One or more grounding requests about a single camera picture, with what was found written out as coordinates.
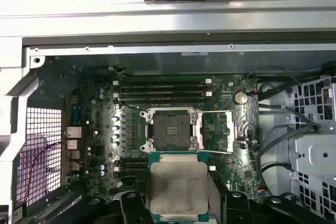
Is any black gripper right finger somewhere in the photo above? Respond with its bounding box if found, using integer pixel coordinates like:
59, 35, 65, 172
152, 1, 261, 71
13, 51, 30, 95
208, 172, 329, 224

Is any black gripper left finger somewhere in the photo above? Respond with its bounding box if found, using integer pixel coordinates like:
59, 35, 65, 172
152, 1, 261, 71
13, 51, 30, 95
83, 177, 155, 224

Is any CPU with silver lid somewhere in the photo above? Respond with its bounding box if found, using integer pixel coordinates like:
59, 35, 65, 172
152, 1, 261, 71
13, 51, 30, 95
145, 151, 211, 222

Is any metal CPU socket cover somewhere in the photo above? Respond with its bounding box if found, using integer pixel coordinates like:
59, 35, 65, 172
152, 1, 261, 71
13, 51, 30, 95
193, 110, 235, 154

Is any metal CPU locking lever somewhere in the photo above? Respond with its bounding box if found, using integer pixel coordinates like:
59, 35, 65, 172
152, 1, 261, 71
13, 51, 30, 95
201, 109, 238, 114
197, 150, 233, 155

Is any black RAM slot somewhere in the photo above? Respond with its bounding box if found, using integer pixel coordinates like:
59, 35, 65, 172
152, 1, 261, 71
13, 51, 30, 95
112, 98, 213, 104
119, 164, 150, 171
112, 84, 213, 92
112, 91, 213, 98
119, 170, 150, 178
112, 78, 213, 86
119, 157, 150, 165

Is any green motherboard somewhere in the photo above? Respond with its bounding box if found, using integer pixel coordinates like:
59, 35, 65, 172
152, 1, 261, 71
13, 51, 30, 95
61, 73, 263, 209

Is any silver drive cage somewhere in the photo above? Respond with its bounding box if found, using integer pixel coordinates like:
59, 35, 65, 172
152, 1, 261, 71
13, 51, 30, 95
257, 76, 336, 221

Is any round coin battery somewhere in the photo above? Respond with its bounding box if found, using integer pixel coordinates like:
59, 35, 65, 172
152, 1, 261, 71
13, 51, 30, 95
234, 90, 248, 105

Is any black open PC case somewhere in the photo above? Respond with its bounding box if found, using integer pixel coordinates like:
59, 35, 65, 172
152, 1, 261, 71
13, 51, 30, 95
0, 31, 336, 224

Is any grey flat cable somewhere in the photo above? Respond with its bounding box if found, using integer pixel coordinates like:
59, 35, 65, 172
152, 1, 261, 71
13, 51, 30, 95
285, 105, 320, 133

